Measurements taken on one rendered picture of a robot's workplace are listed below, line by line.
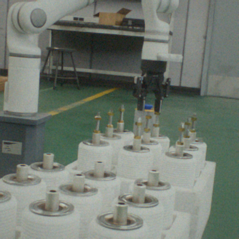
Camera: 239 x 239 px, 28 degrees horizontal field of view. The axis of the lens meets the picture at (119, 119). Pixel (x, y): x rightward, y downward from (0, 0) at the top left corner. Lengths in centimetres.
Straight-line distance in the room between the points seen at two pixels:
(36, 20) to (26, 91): 20
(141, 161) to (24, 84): 41
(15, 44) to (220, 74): 501
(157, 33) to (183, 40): 492
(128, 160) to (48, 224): 55
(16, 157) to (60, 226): 68
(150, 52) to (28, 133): 42
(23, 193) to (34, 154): 52
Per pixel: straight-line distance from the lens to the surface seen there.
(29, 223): 80
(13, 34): 146
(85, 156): 133
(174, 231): 97
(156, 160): 142
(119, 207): 77
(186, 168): 127
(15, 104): 144
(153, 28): 138
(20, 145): 143
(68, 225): 79
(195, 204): 125
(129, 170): 130
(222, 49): 629
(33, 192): 94
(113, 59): 640
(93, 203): 90
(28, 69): 142
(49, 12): 144
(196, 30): 630
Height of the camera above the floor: 53
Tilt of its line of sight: 9 degrees down
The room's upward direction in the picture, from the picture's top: 5 degrees clockwise
